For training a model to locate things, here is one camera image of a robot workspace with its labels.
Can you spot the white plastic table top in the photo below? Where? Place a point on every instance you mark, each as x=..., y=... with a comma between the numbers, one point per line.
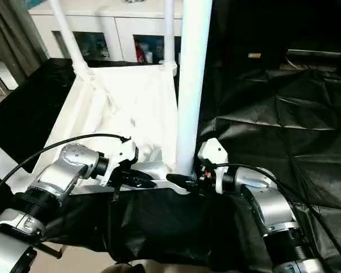
x=119, y=108

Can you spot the white plastic table leg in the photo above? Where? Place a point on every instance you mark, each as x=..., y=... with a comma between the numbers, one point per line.
x=192, y=79
x=68, y=34
x=0, y=159
x=169, y=31

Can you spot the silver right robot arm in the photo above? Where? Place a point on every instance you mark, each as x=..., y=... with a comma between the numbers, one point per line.
x=267, y=199

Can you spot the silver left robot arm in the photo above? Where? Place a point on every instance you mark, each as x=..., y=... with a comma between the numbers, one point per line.
x=51, y=187

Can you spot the black plastic mat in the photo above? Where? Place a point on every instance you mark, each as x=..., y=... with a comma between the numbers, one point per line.
x=295, y=125

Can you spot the small yellow tag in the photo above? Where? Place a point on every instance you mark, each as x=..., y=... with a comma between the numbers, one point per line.
x=254, y=56

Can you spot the white sideboard cabinet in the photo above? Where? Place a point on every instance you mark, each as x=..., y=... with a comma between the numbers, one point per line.
x=113, y=20

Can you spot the beige curtain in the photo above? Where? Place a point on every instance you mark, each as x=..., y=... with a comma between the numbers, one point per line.
x=14, y=40

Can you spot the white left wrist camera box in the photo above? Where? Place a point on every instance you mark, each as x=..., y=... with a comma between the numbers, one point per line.
x=122, y=159

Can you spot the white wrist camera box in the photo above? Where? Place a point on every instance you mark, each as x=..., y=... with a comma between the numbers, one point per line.
x=213, y=156
x=122, y=159

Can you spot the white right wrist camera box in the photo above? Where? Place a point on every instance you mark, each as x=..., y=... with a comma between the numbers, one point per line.
x=213, y=156

